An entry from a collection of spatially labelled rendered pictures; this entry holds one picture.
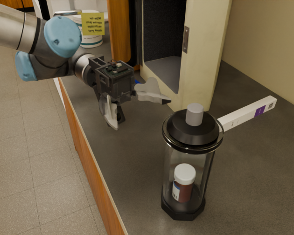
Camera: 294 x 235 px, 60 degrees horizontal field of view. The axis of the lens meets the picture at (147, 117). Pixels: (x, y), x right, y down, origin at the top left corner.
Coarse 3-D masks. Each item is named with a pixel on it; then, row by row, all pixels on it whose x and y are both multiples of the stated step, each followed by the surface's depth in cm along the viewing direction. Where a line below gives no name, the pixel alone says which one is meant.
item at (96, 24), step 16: (48, 0) 79; (64, 0) 80; (80, 0) 81; (96, 0) 83; (112, 0) 84; (64, 16) 83; (80, 16) 84; (96, 16) 86; (112, 16) 87; (128, 16) 89; (96, 32) 89; (112, 32) 90; (128, 32) 92; (96, 48) 92; (112, 48) 94; (128, 48) 96
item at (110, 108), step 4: (108, 96) 52; (108, 100) 51; (108, 104) 51; (112, 104) 57; (116, 104) 57; (108, 108) 52; (112, 108) 56; (116, 108) 56; (108, 112) 52; (112, 112) 55; (116, 112) 56; (104, 116) 55; (108, 116) 53; (112, 116) 54; (116, 116) 54; (108, 120) 53; (112, 120) 53; (116, 120) 53; (112, 124) 52; (116, 124) 52; (116, 128) 51
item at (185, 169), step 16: (176, 144) 42; (208, 144) 42; (176, 160) 45; (192, 160) 44; (208, 160) 45; (176, 176) 48; (192, 176) 47; (176, 192) 50; (192, 192) 50; (176, 208) 54; (192, 208) 53
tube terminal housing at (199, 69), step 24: (192, 0) 61; (216, 0) 64; (192, 24) 64; (216, 24) 68; (192, 48) 69; (216, 48) 73; (144, 72) 101; (192, 72) 74; (216, 72) 80; (168, 96) 87; (192, 96) 79
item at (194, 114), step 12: (192, 108) 42; (168, 120) 46; (180, 120) 45; (192, 120) 43; (204, 120) 45; (180, 132) 42; (192, 132) 42; (204, 132) 42; (216, 132) 43; (192, 144) 42
